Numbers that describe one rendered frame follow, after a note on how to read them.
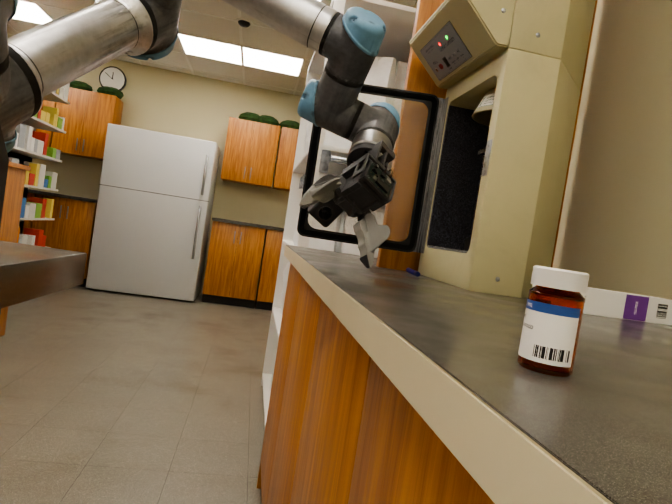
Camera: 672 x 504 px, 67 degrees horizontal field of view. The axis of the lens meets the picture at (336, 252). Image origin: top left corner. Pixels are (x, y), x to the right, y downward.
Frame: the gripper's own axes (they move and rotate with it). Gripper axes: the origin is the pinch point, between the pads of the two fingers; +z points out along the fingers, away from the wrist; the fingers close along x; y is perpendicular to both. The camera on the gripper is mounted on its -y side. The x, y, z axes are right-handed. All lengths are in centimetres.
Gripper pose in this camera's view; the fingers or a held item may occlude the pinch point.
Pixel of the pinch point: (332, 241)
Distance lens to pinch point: 78.2
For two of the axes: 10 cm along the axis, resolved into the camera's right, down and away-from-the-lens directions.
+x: 6.8, 6.2, 3.8
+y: 6.9, -3.8, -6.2
